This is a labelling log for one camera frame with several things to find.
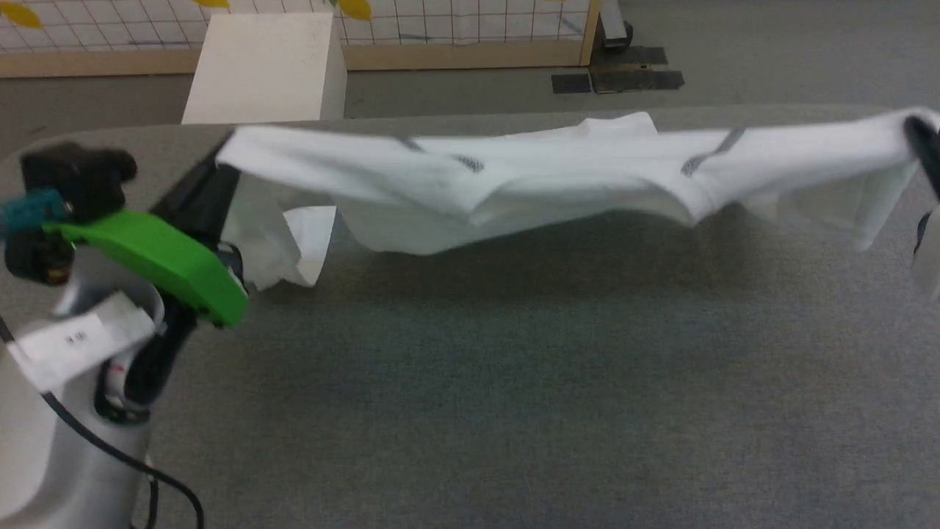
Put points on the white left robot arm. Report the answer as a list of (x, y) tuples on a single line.
[(51, 441)]

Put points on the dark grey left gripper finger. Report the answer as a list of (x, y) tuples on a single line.
[(194, 198)]

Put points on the white rectangular box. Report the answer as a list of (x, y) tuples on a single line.
[(264, 70)]

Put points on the long black floor mat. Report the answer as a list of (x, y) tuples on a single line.
[(639, 81)]

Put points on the grey fabric sofa seat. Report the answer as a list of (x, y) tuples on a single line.
[(514, 382)]

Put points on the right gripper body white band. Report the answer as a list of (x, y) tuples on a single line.
[(931, 257)]

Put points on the black floor mat under foot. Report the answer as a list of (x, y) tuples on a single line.
[(631, 56)]

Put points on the white garment with grey stitching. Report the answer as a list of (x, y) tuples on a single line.
[(558, 176)]

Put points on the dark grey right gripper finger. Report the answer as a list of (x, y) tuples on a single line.
[(927, 150)]

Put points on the white paper label tag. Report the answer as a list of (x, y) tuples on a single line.
[(73, 342)]

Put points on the small black floor mat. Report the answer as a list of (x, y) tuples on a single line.
[(571, 83)]

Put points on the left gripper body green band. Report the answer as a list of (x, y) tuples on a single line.
[(161, 257)]

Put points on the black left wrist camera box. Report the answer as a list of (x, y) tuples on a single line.
[(77, 180)]

